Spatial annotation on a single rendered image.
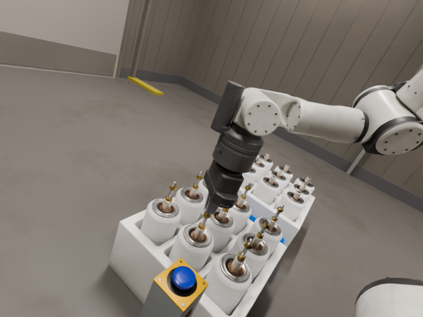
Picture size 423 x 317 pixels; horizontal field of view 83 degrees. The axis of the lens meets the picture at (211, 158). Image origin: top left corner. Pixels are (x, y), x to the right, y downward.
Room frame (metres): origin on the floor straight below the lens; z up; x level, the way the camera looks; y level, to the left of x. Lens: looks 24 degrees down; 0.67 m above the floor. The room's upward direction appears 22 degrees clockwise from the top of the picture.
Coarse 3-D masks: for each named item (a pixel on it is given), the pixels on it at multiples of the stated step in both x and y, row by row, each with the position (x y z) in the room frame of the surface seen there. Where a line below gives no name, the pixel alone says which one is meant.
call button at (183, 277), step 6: (174, 270) 0.29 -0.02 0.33; (180, 270) 0.29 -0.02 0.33; (186, 270) 0.29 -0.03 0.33; (192, 270) 0.30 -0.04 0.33; (174, 276) 0.27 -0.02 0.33; (180, 276) 0.28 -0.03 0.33; (186, 276) 0.28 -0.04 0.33; (192, 276) 0.29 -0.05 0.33; (174, 282) 0.27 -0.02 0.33; (180, 282) 0.27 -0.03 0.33; (186, 282) 0.27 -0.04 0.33; (192, 282) 0.28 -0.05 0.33; (180, 288) 0.26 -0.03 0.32; (186, 288) 0.27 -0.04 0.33
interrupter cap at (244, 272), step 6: (222, 258) 0.43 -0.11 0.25; (228, 258) 0.44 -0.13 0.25; (234, 258) 0.44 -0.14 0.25; (222, 264) 0.41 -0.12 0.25; (228, 264) 0.42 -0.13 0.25; (246, 264) 0.44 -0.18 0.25; (222, 270) 0.40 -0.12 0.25; (228, 270) 0.40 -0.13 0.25; (240, 270) 0.42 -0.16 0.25; (246, 270) 0.42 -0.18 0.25; (228, 276) 0.39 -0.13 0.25; (234, 276) 0.39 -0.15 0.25; (240, 276) 0.40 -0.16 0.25; (246, 276) 0.41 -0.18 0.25; (240, 282) 0.38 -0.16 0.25
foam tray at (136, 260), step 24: (120, 240) 0.48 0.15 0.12; (144, 240) 0.46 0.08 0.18; (168, 240) 0.49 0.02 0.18; (120, 264) 0.47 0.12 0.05; (144, 264) 0.43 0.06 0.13; (168, 264) 0.42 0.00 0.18; (264, 264) 0.55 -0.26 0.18; (144, 288) 0.42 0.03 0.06; (216, 312) 0.35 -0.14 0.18; (240, 312) 0.37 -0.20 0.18
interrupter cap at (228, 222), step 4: (216, 212) 0.59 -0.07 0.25; (212, 216) 0.56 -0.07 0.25; (216, 216) 0.57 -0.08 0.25; (228, 216) 0.59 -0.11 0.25; (212, 220) 0.55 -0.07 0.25; (216, 220) 0.55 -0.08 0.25; (220, 220) 0.57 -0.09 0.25; (224, 220) 0.57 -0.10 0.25; (228, 220) 0.58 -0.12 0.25; (232, 220) 0.58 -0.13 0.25; (216, 224) 0.54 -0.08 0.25; (220, 224) 0.55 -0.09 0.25; (224, 224) 0.55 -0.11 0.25; (228, 224) 0.56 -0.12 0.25; (232, 224) 0.57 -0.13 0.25
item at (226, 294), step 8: (216, 264) 0.41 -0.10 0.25; (208, 272) 0.43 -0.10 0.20; (216, 272) 0.39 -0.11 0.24; (208, 280) 0.40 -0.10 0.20; (216, 280) 0.39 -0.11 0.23; (224, 280) 0.38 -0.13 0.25; (248, 280) 0.40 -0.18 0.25; (208, 288) 0.39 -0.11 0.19; (216, 288) 0.38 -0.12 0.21; (224, 288) 0.37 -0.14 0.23; (232, 288) 0.37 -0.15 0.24; (240, 288) 0.38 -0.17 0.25; (208, 296) 0.38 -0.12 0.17; (216, 296) 0.37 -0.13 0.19; (224, 296) 0.37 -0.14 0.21; (232, 296) 0.37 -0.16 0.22; (240, 296) 0.38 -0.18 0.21; (224, 304) 0.37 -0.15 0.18; (232, 304) 0.38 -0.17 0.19; (224, 312) 0.37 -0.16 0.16
